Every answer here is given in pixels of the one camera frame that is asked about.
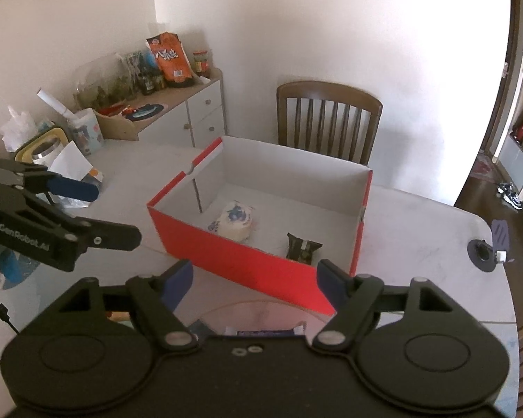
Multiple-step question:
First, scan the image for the yellow rimmed container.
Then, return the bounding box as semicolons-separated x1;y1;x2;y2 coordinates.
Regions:
14;125;69;167

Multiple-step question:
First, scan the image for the white paper sheet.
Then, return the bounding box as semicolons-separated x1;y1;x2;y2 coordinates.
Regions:
49;141;93;181

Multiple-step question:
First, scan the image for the small dark snack packet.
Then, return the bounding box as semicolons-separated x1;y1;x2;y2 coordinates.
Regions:
286;233;323;265

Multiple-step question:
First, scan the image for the white printed cup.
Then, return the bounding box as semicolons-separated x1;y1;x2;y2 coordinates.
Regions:
68;109;105;156

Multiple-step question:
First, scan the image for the red cardboard box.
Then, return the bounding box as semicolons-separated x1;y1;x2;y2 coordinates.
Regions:
147;136;373;315

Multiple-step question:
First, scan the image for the glass fish bowl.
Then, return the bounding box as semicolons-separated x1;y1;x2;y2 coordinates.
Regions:
73;54;137;111

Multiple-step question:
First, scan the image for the black table socket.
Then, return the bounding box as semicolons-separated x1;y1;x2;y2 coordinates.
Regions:
467;239;501;273

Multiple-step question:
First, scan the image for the white sideboard cabinet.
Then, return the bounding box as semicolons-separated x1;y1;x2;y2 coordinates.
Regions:
93;67;227;149

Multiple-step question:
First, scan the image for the orange snack bag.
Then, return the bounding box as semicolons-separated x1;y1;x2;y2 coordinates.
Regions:
147;32;194;88

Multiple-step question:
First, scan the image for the red lidded jar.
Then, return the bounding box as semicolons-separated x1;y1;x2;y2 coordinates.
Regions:
192;50;211;77

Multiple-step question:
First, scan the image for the brown wooden chair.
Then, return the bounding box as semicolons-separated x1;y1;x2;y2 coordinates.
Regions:
276;80;382;166

